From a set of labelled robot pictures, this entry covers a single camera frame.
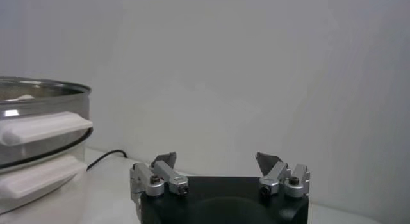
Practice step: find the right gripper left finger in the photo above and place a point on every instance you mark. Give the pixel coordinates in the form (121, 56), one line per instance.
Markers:
(166, 174)

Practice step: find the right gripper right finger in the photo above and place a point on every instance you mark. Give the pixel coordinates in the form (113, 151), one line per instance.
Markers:
(277, 174)

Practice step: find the stainless steel steamer basket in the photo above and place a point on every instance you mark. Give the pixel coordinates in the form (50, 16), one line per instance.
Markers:
(41, 127)

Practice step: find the white electric cooker base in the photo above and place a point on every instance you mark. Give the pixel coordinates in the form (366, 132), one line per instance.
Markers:
(38, 180)

